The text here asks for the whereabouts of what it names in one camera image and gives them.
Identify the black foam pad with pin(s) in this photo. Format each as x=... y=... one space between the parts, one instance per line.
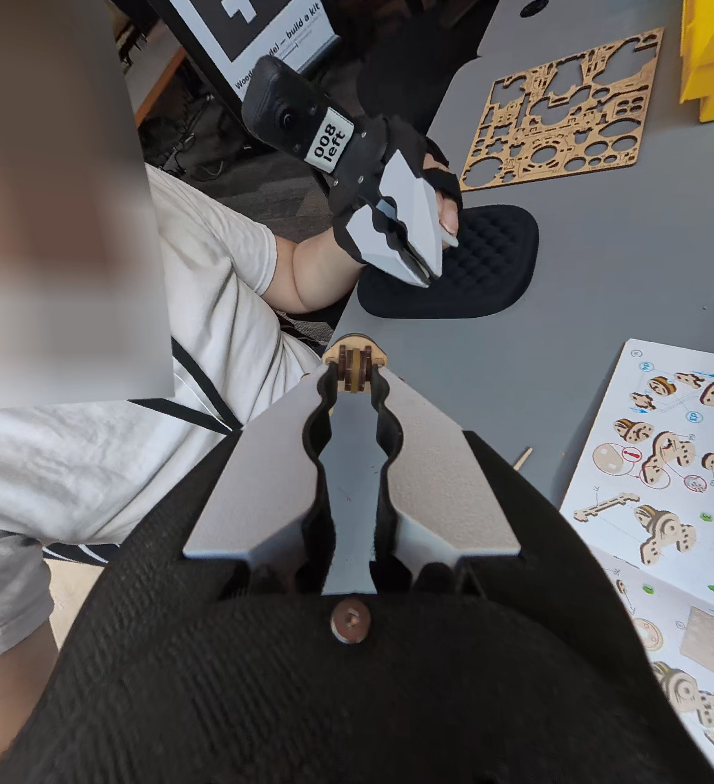
x=485 y=269

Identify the black framed sign board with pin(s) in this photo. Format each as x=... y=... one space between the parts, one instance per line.
x=210 y=37

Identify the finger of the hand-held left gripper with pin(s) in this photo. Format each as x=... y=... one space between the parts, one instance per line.
x=375 y=239
x=415 y=202

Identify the person's left forearm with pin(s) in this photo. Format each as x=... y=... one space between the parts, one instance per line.
x=314 y=269

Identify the wooden model assembly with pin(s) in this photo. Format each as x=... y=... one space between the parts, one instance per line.
x=347 y=367

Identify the person's right forearm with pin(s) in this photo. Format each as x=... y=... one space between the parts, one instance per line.
x=1 y=704

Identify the person's left hand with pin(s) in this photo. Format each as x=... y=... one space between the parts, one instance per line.
x=448 y=220

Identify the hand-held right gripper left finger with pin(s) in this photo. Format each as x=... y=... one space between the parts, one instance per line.
x=252 y=490

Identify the illustrated instruction booklet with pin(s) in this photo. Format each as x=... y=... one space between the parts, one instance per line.
x=638 y=582

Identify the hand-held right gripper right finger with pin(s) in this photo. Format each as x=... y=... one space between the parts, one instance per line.
x=448 y=490

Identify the thin wooden stick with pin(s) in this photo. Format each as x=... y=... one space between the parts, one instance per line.
x=522 y=459

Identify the punched-out wooden parts sheet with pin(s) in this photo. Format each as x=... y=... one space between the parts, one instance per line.
x=497 y=165

